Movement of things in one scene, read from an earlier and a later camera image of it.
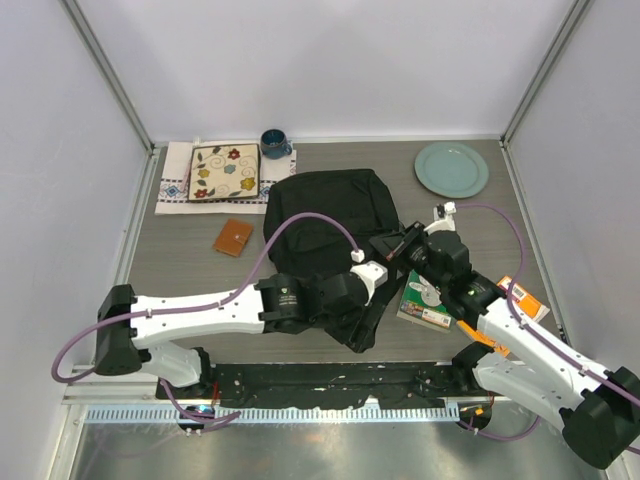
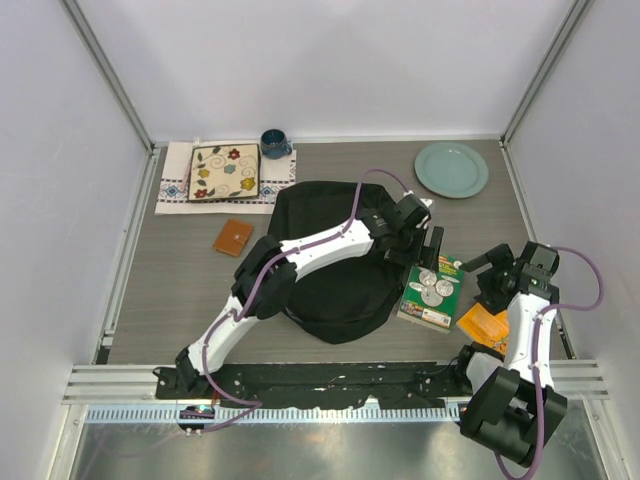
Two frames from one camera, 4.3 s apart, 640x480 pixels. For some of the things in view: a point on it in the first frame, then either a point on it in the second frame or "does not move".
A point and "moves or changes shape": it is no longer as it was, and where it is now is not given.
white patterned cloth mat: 173,193 does not move
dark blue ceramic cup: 274,144 does not move
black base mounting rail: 380,384 does not move
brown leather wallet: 233,237 does not move
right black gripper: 393,245 -> 501,256
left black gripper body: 346,317 -> 406,249
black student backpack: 332,222 moves or changes shape
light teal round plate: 451,170 does not move
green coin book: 420,302 does not move
